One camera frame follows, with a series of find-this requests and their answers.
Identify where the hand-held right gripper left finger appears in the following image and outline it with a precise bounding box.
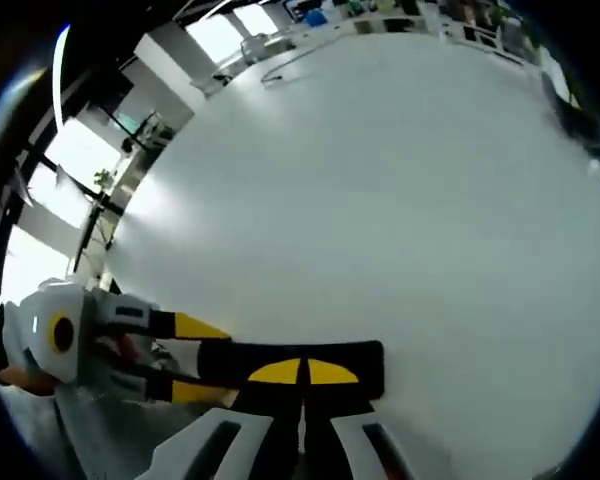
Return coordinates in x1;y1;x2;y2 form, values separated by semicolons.
144;357;304;480

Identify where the person's left hand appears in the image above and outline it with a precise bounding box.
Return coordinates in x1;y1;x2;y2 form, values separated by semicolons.
0;367;56;397

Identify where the black power cable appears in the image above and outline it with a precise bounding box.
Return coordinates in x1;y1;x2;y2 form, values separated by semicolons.
260;47;331;84

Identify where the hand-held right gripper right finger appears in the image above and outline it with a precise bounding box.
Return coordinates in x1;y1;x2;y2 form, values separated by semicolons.
304;358;424;480

